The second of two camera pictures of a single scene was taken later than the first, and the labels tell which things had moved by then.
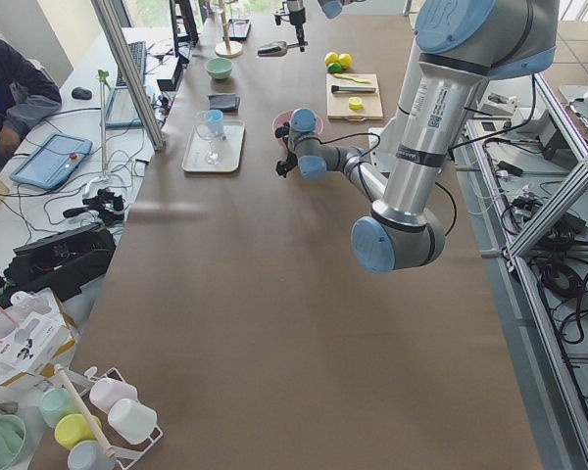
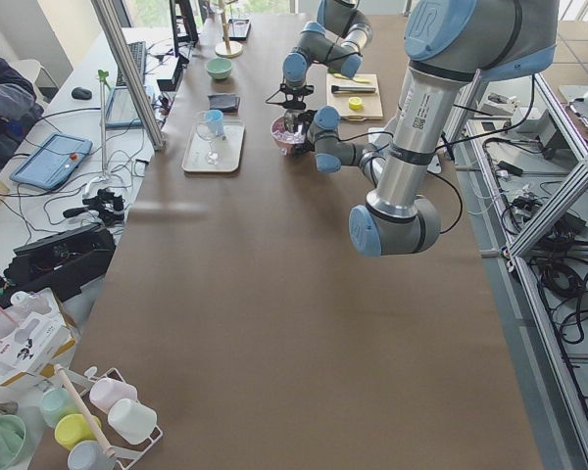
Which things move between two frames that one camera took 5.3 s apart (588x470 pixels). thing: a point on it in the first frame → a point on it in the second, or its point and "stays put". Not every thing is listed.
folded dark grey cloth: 225,102 stays put
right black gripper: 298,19 → 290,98
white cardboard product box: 25,339 stays put
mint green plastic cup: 57,402 stays put
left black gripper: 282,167 → 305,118
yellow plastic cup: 73,428 stays put
